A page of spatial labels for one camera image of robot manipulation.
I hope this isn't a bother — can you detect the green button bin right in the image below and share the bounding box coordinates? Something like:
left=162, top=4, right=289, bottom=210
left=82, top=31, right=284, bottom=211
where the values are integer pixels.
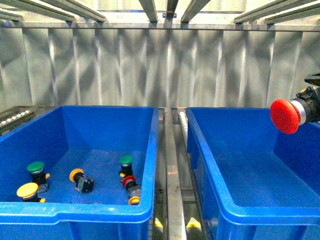
left=119, top=155, right=134, bottom=180

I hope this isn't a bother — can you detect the red button bin right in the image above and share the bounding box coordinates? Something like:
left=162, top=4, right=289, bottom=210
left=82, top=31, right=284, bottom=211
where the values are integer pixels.
left=121, top=175, right=141, bottom=198

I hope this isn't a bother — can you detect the orange button bin centre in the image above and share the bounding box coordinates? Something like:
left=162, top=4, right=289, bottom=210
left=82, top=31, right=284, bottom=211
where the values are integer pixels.
left=69, top=168, right=95, bottom=193

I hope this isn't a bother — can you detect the red mushroom push button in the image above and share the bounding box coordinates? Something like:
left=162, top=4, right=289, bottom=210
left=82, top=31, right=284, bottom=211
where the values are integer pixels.
left=269, top=86, right=320, bottom=135

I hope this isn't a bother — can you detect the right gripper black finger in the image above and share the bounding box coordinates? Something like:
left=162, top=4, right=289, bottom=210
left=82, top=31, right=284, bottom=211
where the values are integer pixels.
left=304, top=72, right=320, bottom=87

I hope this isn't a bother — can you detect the right blue plastic bin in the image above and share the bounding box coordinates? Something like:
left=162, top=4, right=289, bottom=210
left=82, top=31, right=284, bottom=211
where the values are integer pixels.
left=186, top=107, right=320, bottom=240

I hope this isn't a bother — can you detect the left blue plastic bin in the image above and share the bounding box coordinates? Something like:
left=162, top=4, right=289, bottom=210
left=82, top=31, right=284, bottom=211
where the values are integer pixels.
left=0, top=106, right=159, bottom=240

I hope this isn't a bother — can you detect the yellow mushroom push button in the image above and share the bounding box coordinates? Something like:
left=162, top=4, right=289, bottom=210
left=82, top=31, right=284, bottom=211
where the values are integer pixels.
left=16, top=182, right=46, bottom=203

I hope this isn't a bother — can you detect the blue plastic bin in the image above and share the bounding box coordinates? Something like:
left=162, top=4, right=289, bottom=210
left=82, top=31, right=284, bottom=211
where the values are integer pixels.
left=0, top=106, right=159, bottom=240
left=186, top=107, right=320, bottom=240

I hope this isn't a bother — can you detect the yellow button near bin corner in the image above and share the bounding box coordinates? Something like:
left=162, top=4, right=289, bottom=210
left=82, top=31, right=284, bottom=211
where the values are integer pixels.
left=128, top=196, right=140, bottom=206

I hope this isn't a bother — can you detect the green button far left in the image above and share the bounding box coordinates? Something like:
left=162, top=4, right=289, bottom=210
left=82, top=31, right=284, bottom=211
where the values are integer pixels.
left=26, top=161, right=50, bottom=193

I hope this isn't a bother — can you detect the metal centre divider rail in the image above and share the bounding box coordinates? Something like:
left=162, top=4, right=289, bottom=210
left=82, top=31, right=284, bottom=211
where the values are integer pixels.
left=164, top=108, right=187, bottom=240

